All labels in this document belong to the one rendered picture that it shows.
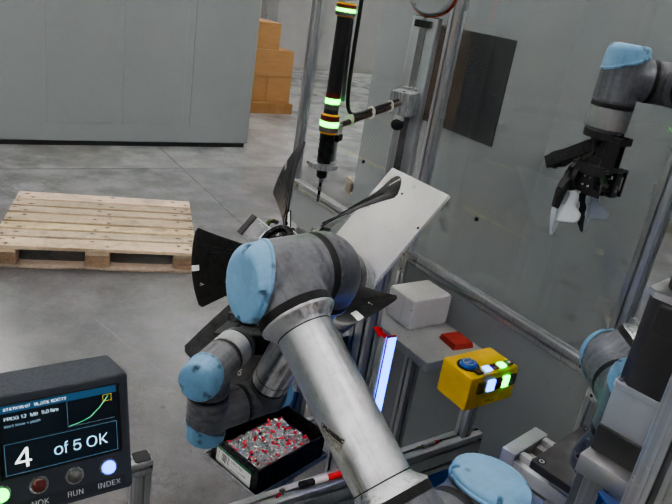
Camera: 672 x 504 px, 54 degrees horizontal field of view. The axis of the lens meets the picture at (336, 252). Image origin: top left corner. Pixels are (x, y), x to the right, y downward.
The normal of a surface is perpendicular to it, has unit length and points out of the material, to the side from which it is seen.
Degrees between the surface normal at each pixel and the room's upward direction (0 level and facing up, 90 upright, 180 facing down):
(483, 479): 7
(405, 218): 50
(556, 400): 90
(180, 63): 90
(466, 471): 8
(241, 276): 85
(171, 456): 0
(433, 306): 90
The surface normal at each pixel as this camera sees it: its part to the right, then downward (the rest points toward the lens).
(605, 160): -0.83, 0.09
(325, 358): 0.07, -0.42
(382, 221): -0.54, -0.52
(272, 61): 0.51, 0.40
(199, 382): -0.34, 0.30
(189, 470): 0.15, -0.92
